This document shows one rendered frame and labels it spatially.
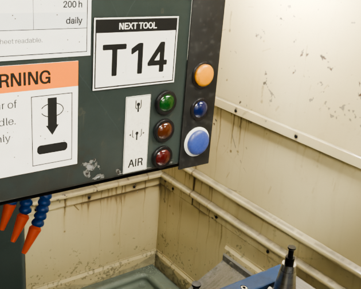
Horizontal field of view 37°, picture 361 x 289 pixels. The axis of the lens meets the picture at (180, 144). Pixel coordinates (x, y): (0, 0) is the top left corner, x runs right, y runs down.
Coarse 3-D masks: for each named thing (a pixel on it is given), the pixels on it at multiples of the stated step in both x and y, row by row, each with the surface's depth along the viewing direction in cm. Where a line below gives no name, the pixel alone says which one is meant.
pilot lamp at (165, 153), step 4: (160, 152) 60; (164, 152) 60; (168, 152) 61; (156, 156) 60; (160, 156) 60; (164, 156) 61; (168, 156) 61; (156, 160) 60; (160, 160) 60; (164, 160) 61; (168, 160) 61; (160, 164) 61; (164, 164) 61
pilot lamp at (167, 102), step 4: (164, 96) 58; (168, 96) 58; (172, 96) 59; (160, 100) 58; (164, 100) 58; (168, 100) 58; (172, 100) 59; (160, 104) 58; (164, 104) 58; (168, 104) 58; (172, 104) 59; (160, 108) 58; (164, 108) 58; (168, 108) 59
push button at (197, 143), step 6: (198, 132) 62; (204, 132) 63; (192, 138) 62; (198, 138) 62; (204, 138) 63; (192, 144) 62; (198, 144) 63; (204, 144) 63; (192, 150) 63; (198, 150) 63; (204, 150) 64
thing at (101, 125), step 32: (96, 0) 50; (128, 0) 52; (160, 0) 54; (0, 64) 47; (96, 96) 54; (128, 96) 56; (96, 128) 55; (96, 160) 56; (0, 192) 51; (32, 192) 53
